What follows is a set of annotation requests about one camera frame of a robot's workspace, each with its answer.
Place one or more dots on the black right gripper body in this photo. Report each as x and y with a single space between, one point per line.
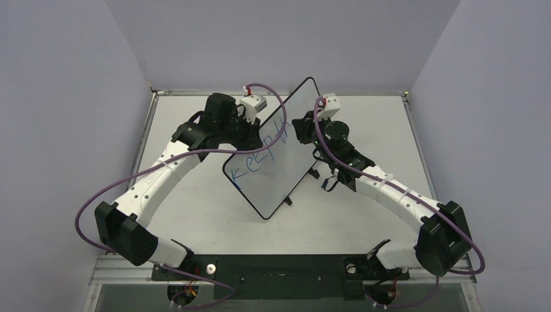
304 130

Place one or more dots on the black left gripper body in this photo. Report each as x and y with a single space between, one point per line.
240 133

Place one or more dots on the black framed whiteboard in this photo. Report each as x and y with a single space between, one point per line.
267 178

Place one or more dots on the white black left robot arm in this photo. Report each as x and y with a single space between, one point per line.
122 224

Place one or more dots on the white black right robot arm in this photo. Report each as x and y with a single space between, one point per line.
442 231

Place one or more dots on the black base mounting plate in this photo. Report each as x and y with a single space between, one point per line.
295 277

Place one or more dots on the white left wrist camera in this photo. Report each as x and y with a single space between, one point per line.
251 105

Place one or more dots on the aluminium front frame rail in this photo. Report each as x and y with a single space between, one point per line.
115 270

